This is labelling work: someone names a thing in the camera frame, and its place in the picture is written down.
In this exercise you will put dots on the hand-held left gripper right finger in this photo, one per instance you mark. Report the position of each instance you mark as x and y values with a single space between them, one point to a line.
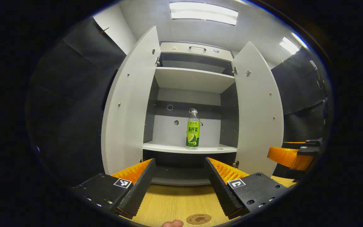
222 189

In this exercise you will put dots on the grey cabinet shelf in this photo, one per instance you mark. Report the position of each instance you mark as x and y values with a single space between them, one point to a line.
169 147
194 80

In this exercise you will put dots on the ceiling light panel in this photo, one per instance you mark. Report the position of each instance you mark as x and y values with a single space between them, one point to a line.
203 12
290 45

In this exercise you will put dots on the black backdrop cloth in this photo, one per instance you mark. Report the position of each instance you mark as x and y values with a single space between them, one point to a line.
74 110
298 91

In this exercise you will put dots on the grey cabinet door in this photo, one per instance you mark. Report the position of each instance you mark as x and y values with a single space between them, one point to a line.
131 110
257 119

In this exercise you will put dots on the metal door hinge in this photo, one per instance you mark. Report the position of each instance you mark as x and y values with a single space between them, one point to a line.
235 164
234 70
158 61

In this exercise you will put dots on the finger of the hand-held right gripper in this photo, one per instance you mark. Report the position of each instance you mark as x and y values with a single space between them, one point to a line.
290 157
310 143

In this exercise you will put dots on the clear bottle with green label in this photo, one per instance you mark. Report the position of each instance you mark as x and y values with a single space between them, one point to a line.
193 132

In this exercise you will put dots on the grey cabinet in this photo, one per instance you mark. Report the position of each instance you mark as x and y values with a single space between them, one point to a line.
169 132

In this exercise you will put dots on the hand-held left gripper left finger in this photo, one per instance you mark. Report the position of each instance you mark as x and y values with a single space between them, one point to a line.
137 189

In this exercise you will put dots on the round cork coaster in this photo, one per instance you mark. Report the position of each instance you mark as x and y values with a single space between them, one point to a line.
199 219

